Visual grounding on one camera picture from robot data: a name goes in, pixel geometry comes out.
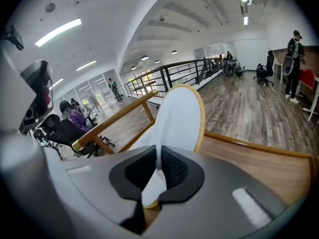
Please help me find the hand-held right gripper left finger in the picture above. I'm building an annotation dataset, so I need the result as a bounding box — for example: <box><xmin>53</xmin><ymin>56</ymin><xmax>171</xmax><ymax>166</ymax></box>
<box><xmin>62</xmin><ymin>145</ymin><xmax>157</xmax><ymax>235</ymax></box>

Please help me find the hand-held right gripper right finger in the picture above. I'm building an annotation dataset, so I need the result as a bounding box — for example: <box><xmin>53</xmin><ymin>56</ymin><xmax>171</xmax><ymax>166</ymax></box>
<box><xmin>147</xmin><ymin>145</ymin><xmax>287</xmax><ymax>239</ymax></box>

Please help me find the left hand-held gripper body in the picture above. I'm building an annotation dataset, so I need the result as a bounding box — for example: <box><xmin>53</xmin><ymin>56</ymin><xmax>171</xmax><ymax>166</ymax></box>
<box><xmin>19</xmin><ymin>60</ymin><xmax>54</xmax><ymax>134</ymax></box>

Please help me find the white rounded piece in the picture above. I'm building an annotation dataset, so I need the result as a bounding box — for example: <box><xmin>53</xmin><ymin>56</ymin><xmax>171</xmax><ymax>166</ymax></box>
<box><xmin>129</xmin><ymin>84</ymin><xmax>206</xmax><ymax>209</ymax></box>

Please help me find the black mesh chair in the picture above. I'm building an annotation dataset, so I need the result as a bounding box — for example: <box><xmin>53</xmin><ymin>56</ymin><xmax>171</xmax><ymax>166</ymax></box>
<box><xmin>33</xmin><ymin>113</ymin><xmax>60</xmax><ymax>145</ymax></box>

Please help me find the black office chair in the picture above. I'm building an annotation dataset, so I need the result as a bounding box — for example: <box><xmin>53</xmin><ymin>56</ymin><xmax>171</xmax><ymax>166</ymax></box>
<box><xmin>253</xmin><ymin>50</ymin><xmax>275</xmax><ymax>87</ymax></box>
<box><xmin>44</xmin><ymin>118</ymin><xmax>115</xmax><ymax>159</ymax></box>

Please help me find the gold wooden shoe rack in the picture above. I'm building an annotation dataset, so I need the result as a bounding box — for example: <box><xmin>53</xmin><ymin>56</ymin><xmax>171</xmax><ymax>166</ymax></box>
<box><xmin>72</xmin><ymin>90</ymin><xmax>317</xmax><ymax>230</ymax></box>

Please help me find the black metal railing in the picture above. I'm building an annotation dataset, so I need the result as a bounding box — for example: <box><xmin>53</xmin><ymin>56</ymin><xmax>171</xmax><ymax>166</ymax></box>
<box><xmin>124</xmin><ymin>58</ymin><xmax>224</xmax><ymax>99</ymax></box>

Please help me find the grey office chair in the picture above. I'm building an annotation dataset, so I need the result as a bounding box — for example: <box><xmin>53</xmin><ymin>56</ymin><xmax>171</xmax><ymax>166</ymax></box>
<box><xmin>221</xmin><ymin>58</ymin><xmax>247</xmax><ymax>77</ymax></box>

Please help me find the white table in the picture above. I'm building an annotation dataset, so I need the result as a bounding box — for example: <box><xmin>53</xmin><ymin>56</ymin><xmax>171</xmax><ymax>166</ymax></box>
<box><xmin>303</xmin><ymin>76</ymin><xmax>319</xmax><ymax>122</ymax></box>

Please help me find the red table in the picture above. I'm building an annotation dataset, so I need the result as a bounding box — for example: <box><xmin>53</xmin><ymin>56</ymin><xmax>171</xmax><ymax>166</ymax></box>
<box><xmin>299</xmin><ymin>68</ymin><xmax>319</xmax><ymax>89</ymax></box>

